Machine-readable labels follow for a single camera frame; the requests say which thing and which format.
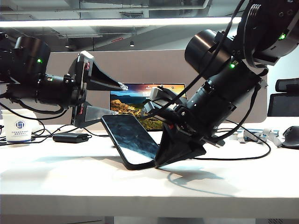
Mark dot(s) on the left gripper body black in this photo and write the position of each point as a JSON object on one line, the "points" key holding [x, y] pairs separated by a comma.
{"points": [[77, 91]]}

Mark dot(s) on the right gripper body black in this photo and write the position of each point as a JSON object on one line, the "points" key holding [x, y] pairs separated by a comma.
{"points": [[180, 112]]}

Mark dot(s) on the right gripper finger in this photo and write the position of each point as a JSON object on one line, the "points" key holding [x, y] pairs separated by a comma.
{"points": [[187, 154], [168, 142]]}

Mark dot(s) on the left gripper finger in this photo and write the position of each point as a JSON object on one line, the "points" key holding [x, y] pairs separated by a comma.
{"points": [[93, 114], [100, 79]]}

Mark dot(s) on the black smartphone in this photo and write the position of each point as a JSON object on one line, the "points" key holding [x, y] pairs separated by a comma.
{"points": [[130, 137]]}

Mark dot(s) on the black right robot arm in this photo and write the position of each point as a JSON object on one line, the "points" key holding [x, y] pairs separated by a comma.
{"points": [[222, 81]]}

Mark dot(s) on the black power adapter brick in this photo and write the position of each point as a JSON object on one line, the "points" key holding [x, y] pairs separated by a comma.
{"points": [[67, 138]]}

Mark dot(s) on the white open laptop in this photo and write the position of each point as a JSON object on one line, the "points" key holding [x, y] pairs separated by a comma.
{"points": [[130, 102]]}

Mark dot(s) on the black ceiling spotlight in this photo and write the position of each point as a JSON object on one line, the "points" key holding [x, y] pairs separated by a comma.
{"points": [[132, 43]]}

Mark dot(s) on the white ceiling light strip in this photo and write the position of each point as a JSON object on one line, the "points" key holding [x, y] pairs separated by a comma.
{"points": [[93, 22]]}

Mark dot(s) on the white paper cup blue logo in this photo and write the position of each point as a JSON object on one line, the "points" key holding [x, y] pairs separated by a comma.
{"points": [[17, 130]]}

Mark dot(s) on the black office chair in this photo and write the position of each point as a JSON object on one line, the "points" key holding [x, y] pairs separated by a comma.
{"points": [[283, 102]]}

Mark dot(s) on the black computer mouse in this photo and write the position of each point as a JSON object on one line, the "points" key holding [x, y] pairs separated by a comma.
{"points": [[292, 137]]}

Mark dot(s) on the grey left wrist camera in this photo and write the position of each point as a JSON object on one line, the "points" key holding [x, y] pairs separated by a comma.
{"points": [[87, 56]]}

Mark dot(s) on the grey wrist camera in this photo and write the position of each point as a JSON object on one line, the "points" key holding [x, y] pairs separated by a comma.
{"points": [[160, 93], [87, 56]]}

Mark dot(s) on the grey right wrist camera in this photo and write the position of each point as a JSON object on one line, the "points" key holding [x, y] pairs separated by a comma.
{"points": [[160, 93]]}

